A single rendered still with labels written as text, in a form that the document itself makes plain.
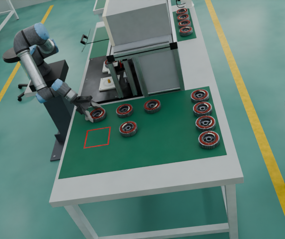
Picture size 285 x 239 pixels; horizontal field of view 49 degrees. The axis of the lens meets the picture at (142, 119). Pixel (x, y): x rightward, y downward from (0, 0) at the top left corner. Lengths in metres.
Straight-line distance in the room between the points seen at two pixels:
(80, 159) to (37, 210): 1.04
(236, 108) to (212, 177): 1.55
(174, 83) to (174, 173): 0.70
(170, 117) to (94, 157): 0.53
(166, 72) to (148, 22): 0.33
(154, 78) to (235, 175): 0.85
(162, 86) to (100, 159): 0.66
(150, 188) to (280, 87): 2.04
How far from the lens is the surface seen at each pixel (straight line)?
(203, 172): 1.63
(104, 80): 2.40
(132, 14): 1.98
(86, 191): 1.73
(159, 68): 2.04
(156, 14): 1.98
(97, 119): 2.07
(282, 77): 3.46
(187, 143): 1.77
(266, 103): 3.14
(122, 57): 1.99
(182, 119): 1.92
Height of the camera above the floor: 2.03
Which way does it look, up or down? 40 degrees down
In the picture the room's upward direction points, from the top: 17 degrees counter-clockwise
